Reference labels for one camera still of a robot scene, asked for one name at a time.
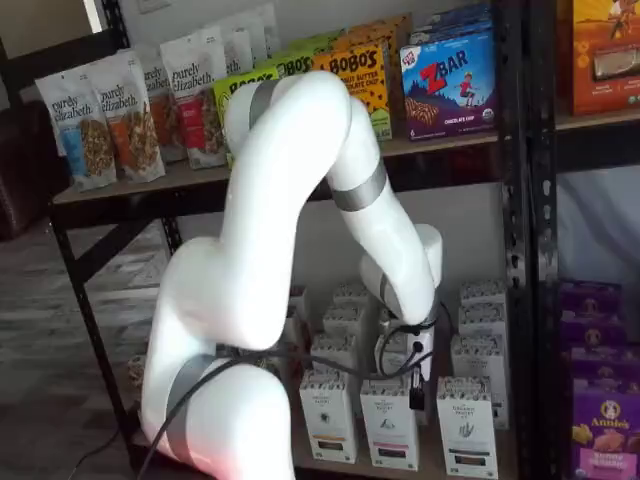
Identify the granola bag red label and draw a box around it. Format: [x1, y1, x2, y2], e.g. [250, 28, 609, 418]
[159, 27, 232, 169]

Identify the white box green strip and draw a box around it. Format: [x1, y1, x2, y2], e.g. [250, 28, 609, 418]
[457, 302, 509, 341]
[459, 279, 509, 309]
[449, 333, 511, 431]
[436, 375, 499, 479]

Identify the black metal shelf rack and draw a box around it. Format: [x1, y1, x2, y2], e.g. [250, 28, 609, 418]
[0, 0, 530, 480]
[524, 0, 640, 480]

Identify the blue Zbar box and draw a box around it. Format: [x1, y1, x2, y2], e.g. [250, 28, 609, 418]
[424, 3, 494, 24]
[409, 17, 496, 47]
[399, 32, 499, 142]

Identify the granola bag blue label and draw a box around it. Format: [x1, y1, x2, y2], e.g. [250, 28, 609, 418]
[34, 64, 119, 194]

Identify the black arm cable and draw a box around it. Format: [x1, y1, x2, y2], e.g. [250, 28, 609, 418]
[135, 319, 439, 480]

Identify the green oatmeal box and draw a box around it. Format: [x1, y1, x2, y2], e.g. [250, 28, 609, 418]
[126, 353, 148, 399]

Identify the orange snack box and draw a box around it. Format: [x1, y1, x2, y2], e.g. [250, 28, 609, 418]
[557, 0, 640, 117]

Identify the white granola bag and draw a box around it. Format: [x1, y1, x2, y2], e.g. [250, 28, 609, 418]
[248, 2, 279, 57]
[219, 19, 255, 76]

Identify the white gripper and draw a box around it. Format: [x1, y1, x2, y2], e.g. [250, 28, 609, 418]
[406, 327, 436, 412]

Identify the orange Bobo's box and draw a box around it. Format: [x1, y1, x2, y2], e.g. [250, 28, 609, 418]
[312, 42, 394, 142]
[332, 24, 402, 52]
[349, 13, 414, 42]

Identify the purple Annie's box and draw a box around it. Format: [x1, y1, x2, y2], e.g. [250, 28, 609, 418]
[559, 312, 632, 352]
[557, 278, 624, 321]
[569, 344, 640, 396]
[571, 379, 640, 480]

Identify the white box orange strip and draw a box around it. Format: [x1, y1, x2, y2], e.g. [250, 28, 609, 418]
[298, 369, 359, 464]
[309, 332, 359, 376]
[322, 304, 369, 341]
[332, 282, 372, 311]

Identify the black floor cable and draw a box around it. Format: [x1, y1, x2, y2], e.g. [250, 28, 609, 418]
[63, 428, 122, 480]

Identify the granola bag orange label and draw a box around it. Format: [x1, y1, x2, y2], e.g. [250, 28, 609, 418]
[92, 49, 167, 184]
[133, 43, 187, 164]

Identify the white box pink strip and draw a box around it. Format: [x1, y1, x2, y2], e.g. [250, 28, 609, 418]
[374, 329, 416, 381]
[375, 305, 401, 335]
[359, 377, 420, 471]

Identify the green Bobo's box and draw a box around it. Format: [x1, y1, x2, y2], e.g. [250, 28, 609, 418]
[287, 29, 347, 57]
[213, 67, 280, 169]
[269, 48, 316, 82]

